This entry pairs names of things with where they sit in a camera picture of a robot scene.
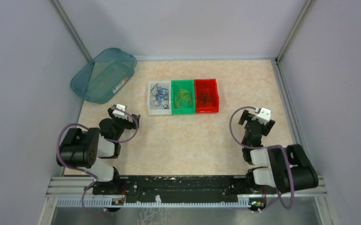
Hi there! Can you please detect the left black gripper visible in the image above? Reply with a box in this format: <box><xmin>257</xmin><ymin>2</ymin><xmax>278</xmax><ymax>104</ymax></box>
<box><xmin>107</xmin><ymin>109</ymin><xmax>140</xmax><ymax>141</ymax></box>

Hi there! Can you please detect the blue wire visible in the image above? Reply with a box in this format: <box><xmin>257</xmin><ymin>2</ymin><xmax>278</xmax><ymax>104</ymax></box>
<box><xmin>150</xmin><ymin>82</ymin><xmax>171</xmax><ymax>111</ymax></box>

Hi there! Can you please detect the yellow wire bundle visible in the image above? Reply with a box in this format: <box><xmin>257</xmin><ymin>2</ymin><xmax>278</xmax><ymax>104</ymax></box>
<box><xmin>173</xmin><ymin>87</ymin><xmax>195</xmax><ymax>109</ymax></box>

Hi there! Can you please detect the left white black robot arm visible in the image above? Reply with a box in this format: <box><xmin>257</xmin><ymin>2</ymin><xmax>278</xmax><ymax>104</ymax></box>
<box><xmin>56</xmin><ymin>105</ymin><xmax>141</xmax><ymax>194</ymax></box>

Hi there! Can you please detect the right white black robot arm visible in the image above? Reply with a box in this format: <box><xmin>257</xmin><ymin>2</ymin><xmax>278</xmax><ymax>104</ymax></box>
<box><xmin>238</xmin><ymin>110</ymin><xmax>319</xmax><ymax>194</ymax></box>

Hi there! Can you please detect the white plastic bin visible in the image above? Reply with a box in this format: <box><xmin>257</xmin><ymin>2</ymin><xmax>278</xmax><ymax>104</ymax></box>
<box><xmin>147</xmin><ymin>81</ymin><xmax>172</xmax><ymax>116</ymax></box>

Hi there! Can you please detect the teal translucent plastic tub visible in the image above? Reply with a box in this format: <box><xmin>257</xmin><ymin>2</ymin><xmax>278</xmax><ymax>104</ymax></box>
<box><xmin>70</xmin><ymin>48</ymin><xmax>137</xmax><ymax>104</ymax></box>

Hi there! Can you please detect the red plastic bin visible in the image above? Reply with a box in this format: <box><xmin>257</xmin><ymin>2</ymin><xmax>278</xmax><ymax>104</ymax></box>
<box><xmin>194</xmin><ymin>79</ymin><xmax>219</xmax><ymax>113</ymax></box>

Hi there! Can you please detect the green plastic bin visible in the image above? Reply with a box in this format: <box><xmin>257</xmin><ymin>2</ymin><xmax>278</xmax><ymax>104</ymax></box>
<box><xmin>171</xmin><ymin>80</ymin><xmax>196</xmax><ymax>115</ymax></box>

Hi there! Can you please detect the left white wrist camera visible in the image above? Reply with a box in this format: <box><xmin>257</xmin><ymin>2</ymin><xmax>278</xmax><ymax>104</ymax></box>
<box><xmin>111</xmin><ymin>104</ymin><xmax>128</xmax><ymax>119</ymax></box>

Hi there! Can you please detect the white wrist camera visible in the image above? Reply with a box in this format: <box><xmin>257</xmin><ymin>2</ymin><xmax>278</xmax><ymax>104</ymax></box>
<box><xmin>111</xmin><ymin>104</ymin><xmax>128</xmax><ymax>119</ymax></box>
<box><xmin>252</xmin><ymin>107</ymin><xmax>271</xmax><ymax>125</ymax></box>

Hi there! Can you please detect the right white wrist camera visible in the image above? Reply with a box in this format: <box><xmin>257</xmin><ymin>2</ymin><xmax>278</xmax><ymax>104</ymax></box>
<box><xmin>252</xmin><ymin>107</ymin><xmax>271</xmax><ymax>125</ymax></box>

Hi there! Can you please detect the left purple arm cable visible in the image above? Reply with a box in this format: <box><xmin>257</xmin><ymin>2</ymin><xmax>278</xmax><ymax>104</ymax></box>
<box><xmin>57</xmin><ymin>108</ymin><xmax>140</xmax><ymax>181</ymax></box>

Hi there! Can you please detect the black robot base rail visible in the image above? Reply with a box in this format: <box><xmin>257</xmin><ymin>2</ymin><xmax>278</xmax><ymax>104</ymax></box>
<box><xmin>92</xmin><ymin>174</ymin><xmax>277</xmax><ymax>205</ymax></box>

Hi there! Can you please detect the white slotted cable duct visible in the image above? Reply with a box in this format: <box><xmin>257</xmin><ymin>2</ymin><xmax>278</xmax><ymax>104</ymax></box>
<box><xmin>56</xmin><ymin>197</ymin><xmax>263</xmax><ymax>208</ymax></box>

